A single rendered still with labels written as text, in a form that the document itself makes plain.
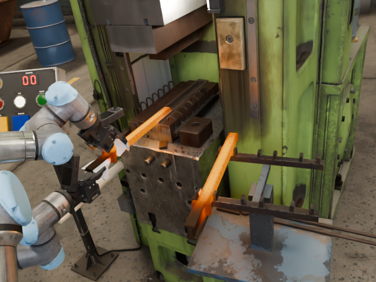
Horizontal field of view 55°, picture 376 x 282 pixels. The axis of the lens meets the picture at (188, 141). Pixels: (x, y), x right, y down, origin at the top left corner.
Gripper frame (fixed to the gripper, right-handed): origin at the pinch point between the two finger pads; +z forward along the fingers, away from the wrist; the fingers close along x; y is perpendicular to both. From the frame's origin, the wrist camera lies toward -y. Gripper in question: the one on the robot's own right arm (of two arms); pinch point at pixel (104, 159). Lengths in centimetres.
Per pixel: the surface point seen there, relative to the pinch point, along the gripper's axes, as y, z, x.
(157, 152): 10.1, 21.7, 4.3
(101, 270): 99, 17, -50
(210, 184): -2.8, -3.1, 41.2
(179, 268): 85, 27, -1
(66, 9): 61, 517, -589
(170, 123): 1.1, 29.6, 7.1
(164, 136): 6.5, 27.7, 4.2
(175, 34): -30, 41, 8
